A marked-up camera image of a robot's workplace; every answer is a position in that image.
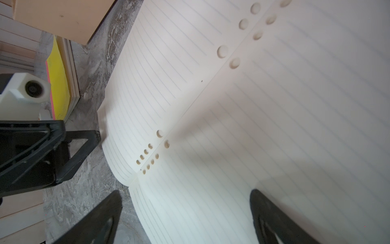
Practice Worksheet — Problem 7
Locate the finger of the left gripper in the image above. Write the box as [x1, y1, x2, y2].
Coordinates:
[1, 121, 66, 197]
[56, 130, 101, 183]

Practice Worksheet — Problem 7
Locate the yellow cover notebook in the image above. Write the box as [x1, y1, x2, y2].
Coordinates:
[45, 36, 80, 122]

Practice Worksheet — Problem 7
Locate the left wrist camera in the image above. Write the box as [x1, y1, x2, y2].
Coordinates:
[1, 73, 51, 121]

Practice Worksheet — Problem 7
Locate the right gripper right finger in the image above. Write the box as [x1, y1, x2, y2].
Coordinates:
[250, 189, 318, 244]

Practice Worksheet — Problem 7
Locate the beige desk organizer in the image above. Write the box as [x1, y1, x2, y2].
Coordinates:
[12, 0, 115, 45]

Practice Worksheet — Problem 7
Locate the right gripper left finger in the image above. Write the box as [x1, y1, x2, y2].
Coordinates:
[55, 190, 122, 244]

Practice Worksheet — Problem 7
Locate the open cream notebook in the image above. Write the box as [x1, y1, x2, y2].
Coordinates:
[97, 0, 390, 244]

